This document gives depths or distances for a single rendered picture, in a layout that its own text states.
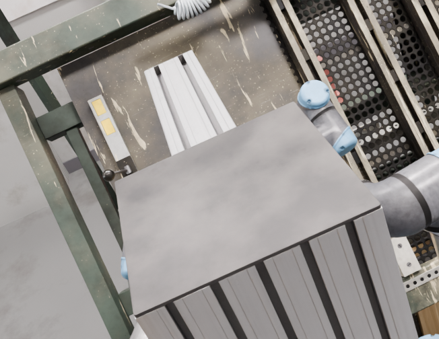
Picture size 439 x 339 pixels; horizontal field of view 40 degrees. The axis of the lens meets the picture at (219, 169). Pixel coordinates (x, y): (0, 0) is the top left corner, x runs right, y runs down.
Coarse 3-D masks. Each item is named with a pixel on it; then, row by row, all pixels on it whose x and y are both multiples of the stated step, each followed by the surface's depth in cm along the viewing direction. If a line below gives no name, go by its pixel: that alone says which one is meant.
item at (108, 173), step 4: (124, 168) 193; (128, 168) 192; (104, 172) 183; (108, 172) 182; (112, 172) 183; (116, 172) 187; (120, 172) 189; (128, 172) 192; (104, 176) 182; (108, 176) 182; (112, 176) 183; (108, 180) 183
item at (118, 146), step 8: (104, 104) 195; (112, 120) 195; (104, 136) 195; (112, 136) 195; (120, 136) 195; (112, 144) 195; (120, 144) 195; (112, 152) 194; (120, 152) 194; (128, 152) 195
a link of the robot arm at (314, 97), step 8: (312, 80) 149; (304, 88) 148; (312, 88) 148; (320, 88) 148; (328, 88) 148; (304, 96) 147; (312, 96) 147; (320, 96) 147; (328, 96) 148; (296, 104) 155; (304, 104) 149; (312, 104) 147; (320, 104) 147; (328, 104) 149; (304, 112) 151; (312, 112) 149
